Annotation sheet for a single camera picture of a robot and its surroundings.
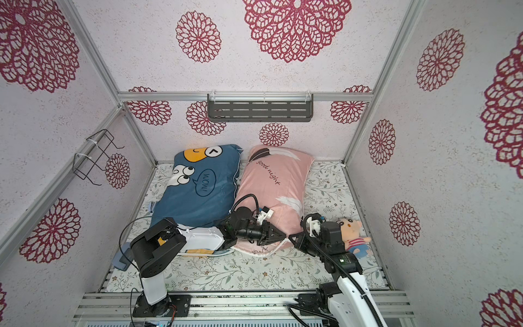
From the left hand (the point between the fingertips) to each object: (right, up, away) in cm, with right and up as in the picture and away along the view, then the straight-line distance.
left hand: (286, 238), depth 76 cm
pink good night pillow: (-3, +22, +17) cm, 28 cm away
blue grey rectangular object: (-66, -10, +5) cm, 66 cm away
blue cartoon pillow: (-38, +19, +24) cm, 49 cm away
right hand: (+1, +1, +1) cm, 2 cm away
